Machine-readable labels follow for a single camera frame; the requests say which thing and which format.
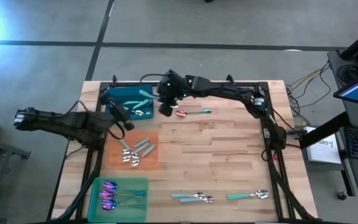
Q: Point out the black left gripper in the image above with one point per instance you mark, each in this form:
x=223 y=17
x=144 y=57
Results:
x=118 y=113

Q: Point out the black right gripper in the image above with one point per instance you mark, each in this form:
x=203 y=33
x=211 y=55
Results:
x=171 y=88

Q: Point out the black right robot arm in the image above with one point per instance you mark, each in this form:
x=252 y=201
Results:
x=228 y=90

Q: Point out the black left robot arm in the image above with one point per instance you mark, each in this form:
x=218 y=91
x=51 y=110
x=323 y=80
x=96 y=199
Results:
x=67 y=123

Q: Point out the blue plastic bin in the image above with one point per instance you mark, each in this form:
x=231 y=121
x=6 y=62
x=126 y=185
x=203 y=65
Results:
x=126 y=93

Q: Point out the spoons at top centre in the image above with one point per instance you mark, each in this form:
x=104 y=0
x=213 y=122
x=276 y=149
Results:
x=181 y=113

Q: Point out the translucent orange bin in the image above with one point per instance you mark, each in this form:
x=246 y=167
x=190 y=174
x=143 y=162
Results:
x=113 y=161

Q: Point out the translucent green bin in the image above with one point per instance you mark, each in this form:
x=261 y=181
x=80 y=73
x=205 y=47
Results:
x=126 y=214

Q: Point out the black diagonal stand beam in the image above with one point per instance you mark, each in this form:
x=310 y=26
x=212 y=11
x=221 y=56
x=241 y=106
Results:
x=325 y=130

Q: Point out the white paper booklet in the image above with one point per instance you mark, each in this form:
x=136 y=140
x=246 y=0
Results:
x=325 y=152

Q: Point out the black caster wheel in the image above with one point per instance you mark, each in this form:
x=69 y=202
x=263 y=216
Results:
x=342 y=195

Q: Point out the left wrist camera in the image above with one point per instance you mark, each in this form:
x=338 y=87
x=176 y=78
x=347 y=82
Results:
x=129 y=126

